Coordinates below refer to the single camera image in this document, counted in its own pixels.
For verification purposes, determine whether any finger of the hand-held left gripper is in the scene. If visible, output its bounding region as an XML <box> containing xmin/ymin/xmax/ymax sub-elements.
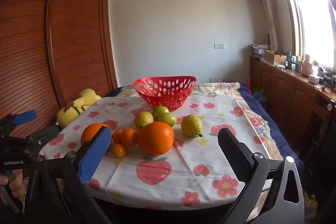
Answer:
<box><xmin>0</xmin><ymin>110</ymin><xmax>37</xmax><ymax>135</ymax></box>
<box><xmin>26</xmin><ymin>125</ymin><xmax>62</xmax><ymax>151</ymax></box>

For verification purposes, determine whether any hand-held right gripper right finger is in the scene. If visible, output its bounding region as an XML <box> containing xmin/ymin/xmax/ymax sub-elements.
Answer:
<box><xmin>218</xmin><ymin>128</ymin><xmax>305</xmax><ymax>224</ymax></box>

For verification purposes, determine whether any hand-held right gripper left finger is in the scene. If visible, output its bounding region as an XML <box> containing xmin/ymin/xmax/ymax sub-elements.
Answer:
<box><xmin>25</xmin><ymin>126</ymin><xmax>112</xmax><ymax>224</ymax></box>

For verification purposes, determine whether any large orange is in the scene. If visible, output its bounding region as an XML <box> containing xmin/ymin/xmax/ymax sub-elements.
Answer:
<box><xmin>80</xmin><ymin>123</ymin><xmax>110</xmax><ymax>146</ymax></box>
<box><xmin>137</xmin><ymin>122</ymin><xmax>175</xmax><ymax>156</ymax></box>

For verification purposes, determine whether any small tangerine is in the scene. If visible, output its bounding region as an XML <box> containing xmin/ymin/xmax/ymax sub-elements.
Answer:
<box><xmin>112</xmin><ymin>130</ymin><xmax>124</xmax><ymax>144</ymax></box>
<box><xmin>121</xmin><ymin>128</ymin><xmax>138</xmax><ymax>147</ymax></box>

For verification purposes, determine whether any round yellow-green fruit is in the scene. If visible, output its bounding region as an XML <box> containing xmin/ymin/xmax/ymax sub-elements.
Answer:
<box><xmin>152</xmin><ymin>105</ymin><xmax>170</xmax><ymax>121</ymax></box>
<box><xmin>134</xmin><ymin>111</ymin><xmax>154</xmax><ymax>130</ymax></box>
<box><xmin>158</xmin><ymin>112</ymin><xmax>177</xmax><ymax>127</ymax></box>

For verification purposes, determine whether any red perforated plastic basket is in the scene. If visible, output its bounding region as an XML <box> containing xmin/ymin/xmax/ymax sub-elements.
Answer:
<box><xmin>133</xmin><ymin>76</ymin><xmax>197</xmax><ymax>112</ymax></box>

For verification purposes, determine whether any person's left hand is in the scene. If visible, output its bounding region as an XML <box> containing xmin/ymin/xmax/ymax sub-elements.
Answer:
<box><xmin>0</xmin><ymin>169</ymin><xmax>26</xmax><ymax>200</ymax></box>

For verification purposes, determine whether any tiny orange kumquat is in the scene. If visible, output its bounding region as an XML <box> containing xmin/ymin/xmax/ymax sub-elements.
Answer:
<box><xmin>112</xmin><ymin>143</ymin><xmax>126</xmax><ymax>157</ymax></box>

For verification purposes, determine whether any yellow plush toy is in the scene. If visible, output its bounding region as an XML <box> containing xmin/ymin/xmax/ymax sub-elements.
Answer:
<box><xmin>57</xmin><ymin>88</ymin><xmax>102</xmax><ymax>128</ymax></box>

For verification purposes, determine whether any floral quilt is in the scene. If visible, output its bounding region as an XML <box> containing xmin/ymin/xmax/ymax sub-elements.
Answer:
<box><xmin>115</xmin><ymin>81</ymin><xmax>272</xmax><ymax>159</ymax></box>

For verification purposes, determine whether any white strawberry print tablecloth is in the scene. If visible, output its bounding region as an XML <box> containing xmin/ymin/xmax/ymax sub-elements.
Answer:
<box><xmin>39</xmin><ymin>86</ymin><xmax>272</xmax><ymax>211</ymax></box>

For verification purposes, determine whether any yellow pear with stem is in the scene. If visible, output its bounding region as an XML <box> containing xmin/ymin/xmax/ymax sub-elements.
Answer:
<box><xmin>181</xmin><ymin>114</ymin><xmax>203</xmax><ymax>138</ymax></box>

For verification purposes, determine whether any teal cloth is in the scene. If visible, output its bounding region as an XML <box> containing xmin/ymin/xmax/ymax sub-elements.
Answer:
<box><xmin>253</xmin><ymin>90</ymin><xmax>268</xmax><ymax>102</ymax></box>

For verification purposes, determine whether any brown wooden wardrobe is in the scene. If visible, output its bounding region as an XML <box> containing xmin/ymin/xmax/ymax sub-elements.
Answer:
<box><xmin>0</xmin><ymin>0</ymin><xmax>118</xmax><ymax>140</ymax></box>

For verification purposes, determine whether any brown wooden sideboard cabinet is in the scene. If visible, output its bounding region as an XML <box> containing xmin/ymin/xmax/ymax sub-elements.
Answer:
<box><xmin>249</xmin><ymin>57</ymin><xmax>336</xmax><ymax>188</ymax></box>

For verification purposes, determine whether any open cardboard box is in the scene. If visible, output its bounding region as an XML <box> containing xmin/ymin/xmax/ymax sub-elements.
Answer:
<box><xmin>264</xmin><ymin>50</ymin><xmax>287</xmax><ymax>64</ymax></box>

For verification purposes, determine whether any pink jug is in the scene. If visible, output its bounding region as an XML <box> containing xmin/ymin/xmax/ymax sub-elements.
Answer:
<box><xmin>302</xmin><ymin>54</ymin><xmax>313</xmax><ymax>75</ymax></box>

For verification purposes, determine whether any black desk device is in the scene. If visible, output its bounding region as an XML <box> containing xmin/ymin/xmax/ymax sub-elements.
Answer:
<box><xmin>319</xmin><ymin>69</ymin><xmax>336</xmax><ymax>90</ymax></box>

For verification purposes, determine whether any patterned beige curtain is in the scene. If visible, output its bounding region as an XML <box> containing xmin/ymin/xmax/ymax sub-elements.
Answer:
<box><xmin>252</xmin><ymin>0</ymin><xmax>281</xmax><ymax>51</ymax></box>

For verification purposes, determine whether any wooden framed window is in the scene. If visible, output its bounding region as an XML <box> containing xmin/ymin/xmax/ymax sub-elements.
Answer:
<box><xmin>274</xmin><ymin>0</ymin><xmax>336</xmax><ymax>69</ymax></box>

